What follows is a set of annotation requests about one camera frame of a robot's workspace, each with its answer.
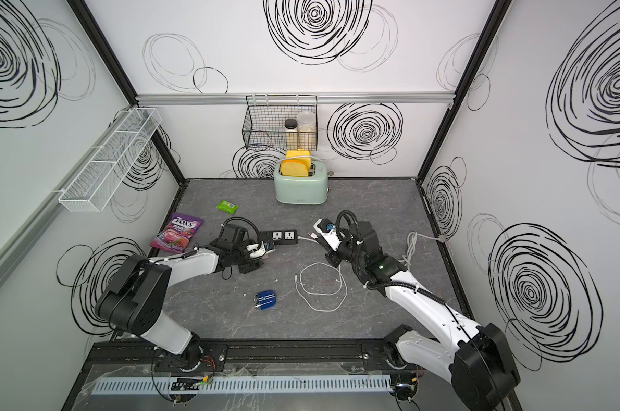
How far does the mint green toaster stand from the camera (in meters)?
1.03

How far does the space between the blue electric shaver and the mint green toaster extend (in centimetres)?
41

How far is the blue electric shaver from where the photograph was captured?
2.70 feet
